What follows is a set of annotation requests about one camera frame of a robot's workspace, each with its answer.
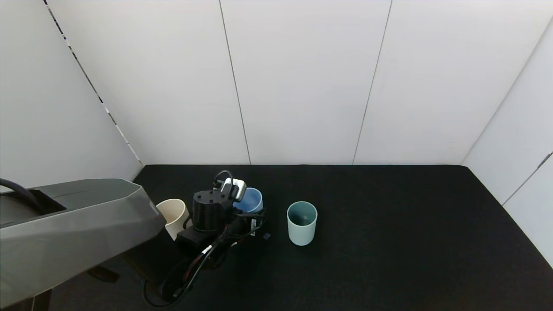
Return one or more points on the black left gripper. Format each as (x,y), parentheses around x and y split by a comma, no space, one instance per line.
(255,225)

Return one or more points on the blue plastic cup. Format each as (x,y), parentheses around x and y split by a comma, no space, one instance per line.
(252,201)

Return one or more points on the green plastic cup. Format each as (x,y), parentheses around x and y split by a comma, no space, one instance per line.
(302,235)

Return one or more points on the beige plastic cup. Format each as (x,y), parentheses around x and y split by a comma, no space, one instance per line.
(175,216)

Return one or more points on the silver white wrist camera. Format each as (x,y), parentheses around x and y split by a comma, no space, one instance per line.
(235,188)

